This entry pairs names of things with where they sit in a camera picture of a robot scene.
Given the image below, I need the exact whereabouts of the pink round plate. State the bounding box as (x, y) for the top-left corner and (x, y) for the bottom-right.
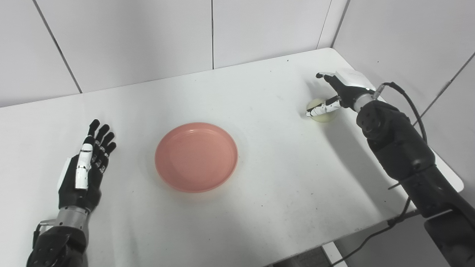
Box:
(155, 122), (239, 193)

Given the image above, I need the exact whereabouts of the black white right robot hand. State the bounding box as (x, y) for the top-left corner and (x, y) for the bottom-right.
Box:
(306, 69), (376, 118)

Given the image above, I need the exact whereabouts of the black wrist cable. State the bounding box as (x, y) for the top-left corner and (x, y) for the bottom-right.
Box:
(373, 82), (428, 143)
(33, 219), (56, 250)

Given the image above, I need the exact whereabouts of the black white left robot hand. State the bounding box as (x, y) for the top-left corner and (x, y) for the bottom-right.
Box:
(58, 119), (117, 212)

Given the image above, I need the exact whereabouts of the white table leg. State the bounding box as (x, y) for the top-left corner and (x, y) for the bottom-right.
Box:
(322, 242), (348, 267)

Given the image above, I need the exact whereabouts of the thin black hanging cable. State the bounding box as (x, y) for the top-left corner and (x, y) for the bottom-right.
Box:
(330, 197), (412, 267)

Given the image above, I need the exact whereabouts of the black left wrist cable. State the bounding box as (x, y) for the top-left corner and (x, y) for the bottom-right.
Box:
(33, 219), (56, 250)

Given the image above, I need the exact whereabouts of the white steamed bun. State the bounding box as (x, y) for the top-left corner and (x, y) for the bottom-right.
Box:
(307, 98), (338, 123)

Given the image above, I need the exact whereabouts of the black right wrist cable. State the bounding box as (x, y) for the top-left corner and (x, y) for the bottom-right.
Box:
(373, 82), (428, 143)

